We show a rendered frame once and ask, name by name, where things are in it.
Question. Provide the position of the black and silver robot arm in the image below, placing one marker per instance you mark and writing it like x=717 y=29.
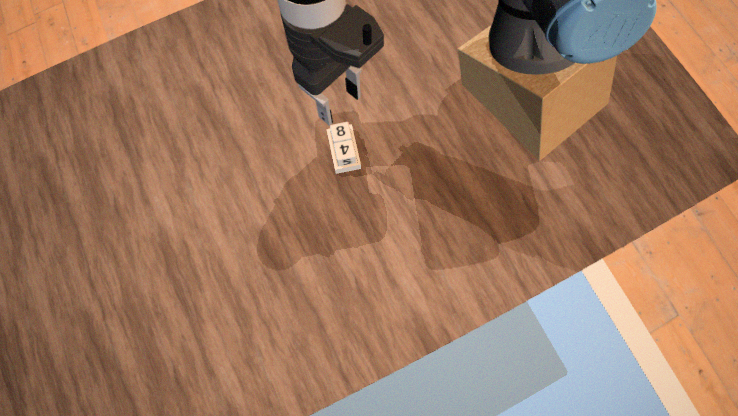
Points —
x=582 y=31

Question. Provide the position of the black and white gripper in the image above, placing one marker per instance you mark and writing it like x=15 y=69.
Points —
x=319 y=40

